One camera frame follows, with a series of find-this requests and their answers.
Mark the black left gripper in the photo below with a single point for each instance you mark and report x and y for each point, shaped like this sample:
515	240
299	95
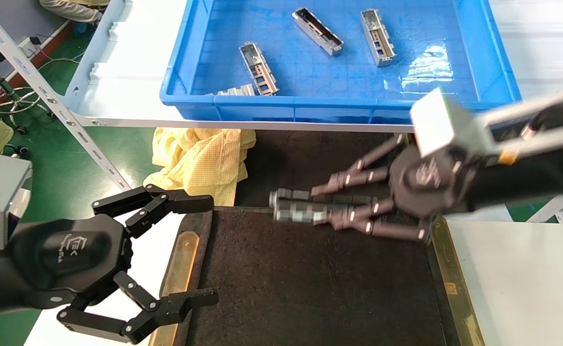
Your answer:
70	254

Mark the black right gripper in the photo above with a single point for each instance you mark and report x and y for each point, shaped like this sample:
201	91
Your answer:
428	185

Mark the grey metal housing part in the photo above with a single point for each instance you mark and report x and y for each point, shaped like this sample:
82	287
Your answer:
258	69
378	37
317	30
238	91
300	210

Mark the black foam container tray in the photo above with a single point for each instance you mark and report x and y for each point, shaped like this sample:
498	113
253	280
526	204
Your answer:
310	288

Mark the black foam mat brass edge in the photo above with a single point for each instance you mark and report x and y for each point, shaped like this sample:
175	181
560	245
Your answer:
300	158

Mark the yellow checked cloth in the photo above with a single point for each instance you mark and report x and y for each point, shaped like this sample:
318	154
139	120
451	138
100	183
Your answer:
200	163

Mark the blue plastic bin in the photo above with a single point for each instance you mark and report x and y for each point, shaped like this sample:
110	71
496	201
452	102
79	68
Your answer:
310	103

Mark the white power strip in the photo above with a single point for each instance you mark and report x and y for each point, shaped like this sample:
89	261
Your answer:
28	47

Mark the person in beige clothes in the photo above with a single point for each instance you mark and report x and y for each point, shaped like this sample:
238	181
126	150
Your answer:
70	9

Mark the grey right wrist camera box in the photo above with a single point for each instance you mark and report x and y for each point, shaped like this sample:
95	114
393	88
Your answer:
437	122

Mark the white metal frame bar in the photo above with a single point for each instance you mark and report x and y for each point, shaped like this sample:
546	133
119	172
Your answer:
545	210

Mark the white slotted metal post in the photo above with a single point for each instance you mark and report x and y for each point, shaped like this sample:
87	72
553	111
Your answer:
46	93

